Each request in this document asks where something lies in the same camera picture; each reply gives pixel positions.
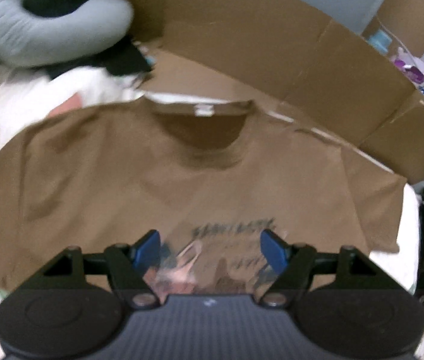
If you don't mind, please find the brown printed t-shirt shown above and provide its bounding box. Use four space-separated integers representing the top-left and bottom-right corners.
0 98 405 293

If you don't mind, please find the white patterned bed sheet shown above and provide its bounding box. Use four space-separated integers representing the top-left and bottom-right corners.
0 65 419 359

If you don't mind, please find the black garment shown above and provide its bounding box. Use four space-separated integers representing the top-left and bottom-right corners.
44 36 152 79

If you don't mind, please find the purple white packaging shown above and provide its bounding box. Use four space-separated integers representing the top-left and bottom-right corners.
392 47 424 96

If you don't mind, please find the large brown cardboard sheet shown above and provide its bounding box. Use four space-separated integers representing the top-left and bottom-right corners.
128 0 424 184

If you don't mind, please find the grey neck pillow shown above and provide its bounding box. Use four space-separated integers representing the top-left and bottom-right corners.
0 0 134 68

